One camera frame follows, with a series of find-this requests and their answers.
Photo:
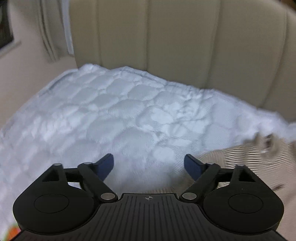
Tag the beige striped knit sweater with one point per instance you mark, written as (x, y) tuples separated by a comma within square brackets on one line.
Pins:
[(256, 187)]

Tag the white quilted mattress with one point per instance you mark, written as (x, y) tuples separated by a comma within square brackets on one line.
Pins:
[(147, 123)]

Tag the beige window curtain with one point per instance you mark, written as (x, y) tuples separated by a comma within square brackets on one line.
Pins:
[(54, 25)]

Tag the dark window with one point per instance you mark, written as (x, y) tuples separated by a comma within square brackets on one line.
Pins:
[(6, 34)]

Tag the beige padded headboard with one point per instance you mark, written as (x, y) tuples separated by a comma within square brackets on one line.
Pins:
[(243, 48)]

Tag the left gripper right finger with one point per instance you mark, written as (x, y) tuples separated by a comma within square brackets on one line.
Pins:
[(204, 176)]

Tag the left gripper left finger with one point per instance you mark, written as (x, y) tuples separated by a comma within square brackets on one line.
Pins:
[(93, 176)]

